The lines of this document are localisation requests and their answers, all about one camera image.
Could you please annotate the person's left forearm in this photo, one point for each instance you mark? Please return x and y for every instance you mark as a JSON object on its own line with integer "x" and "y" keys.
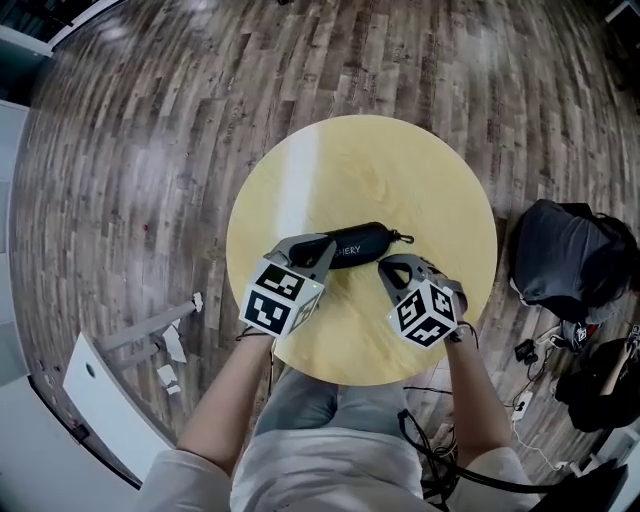
{"x": 235, "y": 395}

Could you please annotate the white power strip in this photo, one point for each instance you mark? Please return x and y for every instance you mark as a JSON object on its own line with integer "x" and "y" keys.
{"x": 523, "y": 402}

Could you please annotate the black bag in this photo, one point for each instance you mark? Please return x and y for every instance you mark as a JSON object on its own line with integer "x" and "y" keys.
{"x": 600, "y": 390}

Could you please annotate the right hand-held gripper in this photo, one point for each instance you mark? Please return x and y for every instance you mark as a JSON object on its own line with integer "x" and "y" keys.
{"x": 425, "y": 315}

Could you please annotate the person's grey trousers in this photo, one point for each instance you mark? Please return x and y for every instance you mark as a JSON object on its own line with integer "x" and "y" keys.
{"x": 320, "y": 405}

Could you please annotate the grey metal table leg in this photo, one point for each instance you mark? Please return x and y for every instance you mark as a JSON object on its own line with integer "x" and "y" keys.
{"x": 145, "y": 327}

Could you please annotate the black glasses case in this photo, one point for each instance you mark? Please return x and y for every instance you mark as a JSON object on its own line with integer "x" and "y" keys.
{"x": 360, "y": 245}

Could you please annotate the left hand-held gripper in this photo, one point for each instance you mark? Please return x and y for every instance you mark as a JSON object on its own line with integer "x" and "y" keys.
{"x": 272, "y": 305}

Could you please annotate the torn white paper scraps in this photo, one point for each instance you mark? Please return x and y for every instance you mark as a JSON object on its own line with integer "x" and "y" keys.
{"x": 172, "y": 345}

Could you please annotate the black power adapter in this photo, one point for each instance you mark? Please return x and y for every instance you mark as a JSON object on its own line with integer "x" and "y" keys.
{"x": 526, "y": 350}

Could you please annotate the person's right forearm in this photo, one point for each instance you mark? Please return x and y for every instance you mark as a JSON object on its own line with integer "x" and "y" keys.
{"x": 475, "y": 400}

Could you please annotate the person's light shirt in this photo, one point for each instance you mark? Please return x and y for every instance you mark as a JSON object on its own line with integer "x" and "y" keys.
{"x": 325, "y": 475}

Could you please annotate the black backpack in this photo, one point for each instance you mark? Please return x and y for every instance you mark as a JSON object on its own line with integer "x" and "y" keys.
{"x": 565, "y": 255}

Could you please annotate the white desk panel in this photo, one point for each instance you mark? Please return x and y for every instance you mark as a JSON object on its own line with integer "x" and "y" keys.
{"x": 110, "y": 415}

